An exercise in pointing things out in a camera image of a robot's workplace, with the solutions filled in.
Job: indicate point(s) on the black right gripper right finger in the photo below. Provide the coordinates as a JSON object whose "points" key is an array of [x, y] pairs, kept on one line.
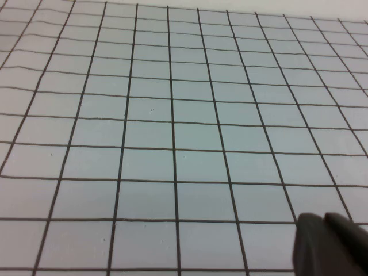
{"points": [[349, 250]]}

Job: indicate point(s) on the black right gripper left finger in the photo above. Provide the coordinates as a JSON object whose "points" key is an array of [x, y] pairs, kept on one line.
{"points": [[309, 247]]}

